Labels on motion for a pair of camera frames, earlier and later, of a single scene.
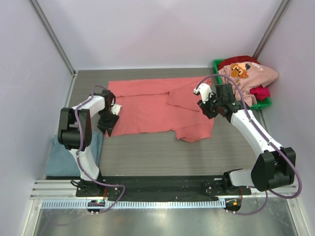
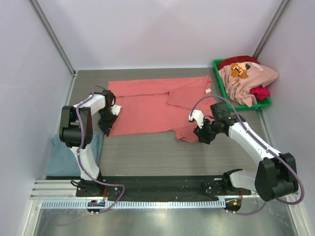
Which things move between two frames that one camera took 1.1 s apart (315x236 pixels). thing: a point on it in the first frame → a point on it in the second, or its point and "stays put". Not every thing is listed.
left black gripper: (103, 126) stays put
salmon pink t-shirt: (163, 104) stays put
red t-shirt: (261, 92) stays put
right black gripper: (208, 108) → (205, 131)
